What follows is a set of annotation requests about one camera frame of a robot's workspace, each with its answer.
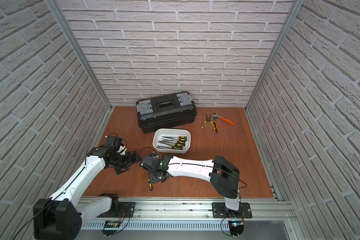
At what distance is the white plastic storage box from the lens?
0.94 m

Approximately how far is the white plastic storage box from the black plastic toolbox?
1.0 inches

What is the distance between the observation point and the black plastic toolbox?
95 cm
